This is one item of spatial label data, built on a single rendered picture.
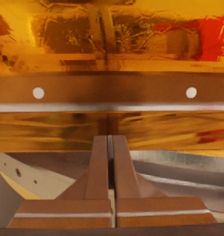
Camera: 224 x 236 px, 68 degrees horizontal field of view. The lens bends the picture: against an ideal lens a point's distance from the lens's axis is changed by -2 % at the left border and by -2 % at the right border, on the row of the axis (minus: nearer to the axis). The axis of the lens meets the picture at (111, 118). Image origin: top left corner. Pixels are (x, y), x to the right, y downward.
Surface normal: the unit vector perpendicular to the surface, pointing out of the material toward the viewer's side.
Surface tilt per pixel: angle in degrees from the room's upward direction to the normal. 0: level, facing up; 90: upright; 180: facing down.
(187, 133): 90
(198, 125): 90
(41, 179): 90
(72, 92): 90
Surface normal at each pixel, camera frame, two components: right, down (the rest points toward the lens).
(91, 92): 0.04, 0.28
